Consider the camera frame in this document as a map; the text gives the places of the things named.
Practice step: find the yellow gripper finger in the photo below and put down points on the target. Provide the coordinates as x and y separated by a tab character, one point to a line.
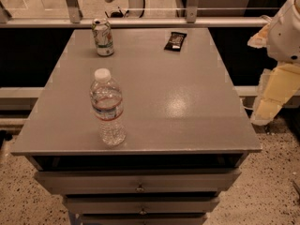
259	40
276	87

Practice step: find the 7up soda can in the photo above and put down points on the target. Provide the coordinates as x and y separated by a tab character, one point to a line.
103	37

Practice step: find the grey drawer cabinet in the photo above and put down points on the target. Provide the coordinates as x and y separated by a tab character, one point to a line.
181	112

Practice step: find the top drawer with knob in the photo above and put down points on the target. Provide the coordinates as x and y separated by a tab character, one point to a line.
75	183

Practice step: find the drawer with knob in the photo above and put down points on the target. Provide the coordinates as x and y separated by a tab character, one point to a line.
75	183
141	205

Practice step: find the clear plastic water bottle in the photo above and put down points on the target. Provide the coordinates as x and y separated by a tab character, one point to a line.
107	103

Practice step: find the bottom drawer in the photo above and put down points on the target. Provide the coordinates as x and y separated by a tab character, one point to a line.
155	220

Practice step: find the middle drawer with knob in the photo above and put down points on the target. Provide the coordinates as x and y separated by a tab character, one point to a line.
141	205

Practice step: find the metal railing frame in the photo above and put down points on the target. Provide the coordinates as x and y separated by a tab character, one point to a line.
68	14

